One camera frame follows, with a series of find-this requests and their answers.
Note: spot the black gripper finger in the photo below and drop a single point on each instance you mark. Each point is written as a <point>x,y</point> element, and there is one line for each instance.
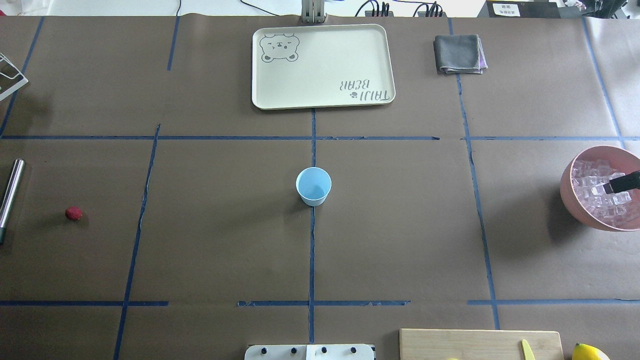
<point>625,183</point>

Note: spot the pile of clear ice cubes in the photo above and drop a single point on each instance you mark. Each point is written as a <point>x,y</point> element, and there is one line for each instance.
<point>616,209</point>

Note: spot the light blue plastic cup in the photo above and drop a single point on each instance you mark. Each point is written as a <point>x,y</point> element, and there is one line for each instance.
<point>313,185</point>

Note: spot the pink bowl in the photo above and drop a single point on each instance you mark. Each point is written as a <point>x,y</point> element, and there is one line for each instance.
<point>620,159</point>

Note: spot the yellow lemon near avocado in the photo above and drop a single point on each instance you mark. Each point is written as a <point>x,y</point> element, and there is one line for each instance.
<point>582,351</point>

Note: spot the folded grey cloth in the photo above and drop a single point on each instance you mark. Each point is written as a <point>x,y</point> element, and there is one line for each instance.
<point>459,54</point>

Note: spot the black box with label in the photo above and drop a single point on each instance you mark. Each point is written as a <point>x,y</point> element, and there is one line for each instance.
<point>519,9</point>

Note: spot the bamboo cutting board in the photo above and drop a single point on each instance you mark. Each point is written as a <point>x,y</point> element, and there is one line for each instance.
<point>476,344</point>

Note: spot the cream bear tray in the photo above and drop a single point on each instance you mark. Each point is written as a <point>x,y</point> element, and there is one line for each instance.
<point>321,66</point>

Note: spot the red strawberry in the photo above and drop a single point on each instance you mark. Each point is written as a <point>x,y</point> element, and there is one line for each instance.
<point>73,213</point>

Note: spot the steel muddler with black tip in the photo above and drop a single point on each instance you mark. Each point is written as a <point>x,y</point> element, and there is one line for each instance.
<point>11,190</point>

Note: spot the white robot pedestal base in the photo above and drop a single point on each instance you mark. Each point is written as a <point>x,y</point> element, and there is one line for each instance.
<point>340,351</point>

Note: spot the aluminium frame post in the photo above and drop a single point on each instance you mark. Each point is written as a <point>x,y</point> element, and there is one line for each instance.
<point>313,11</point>

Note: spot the white wire cup rack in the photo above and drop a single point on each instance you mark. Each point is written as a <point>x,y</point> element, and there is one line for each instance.
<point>11,78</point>

